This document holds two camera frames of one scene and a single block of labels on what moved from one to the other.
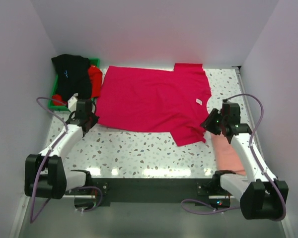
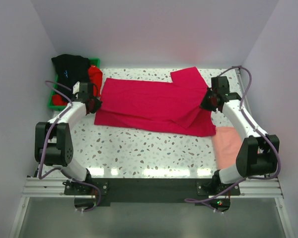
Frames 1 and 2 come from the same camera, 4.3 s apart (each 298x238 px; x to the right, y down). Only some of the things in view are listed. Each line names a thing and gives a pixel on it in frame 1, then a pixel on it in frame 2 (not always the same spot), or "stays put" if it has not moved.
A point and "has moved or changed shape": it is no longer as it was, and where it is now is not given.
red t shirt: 96,80 stays put
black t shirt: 73,76 stays put
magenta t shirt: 144,99 has moved or changed shape
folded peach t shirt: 228,157 stays put
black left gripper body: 93,118 to 96,104
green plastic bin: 93,61 stays put
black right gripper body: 214,122 to 207,100
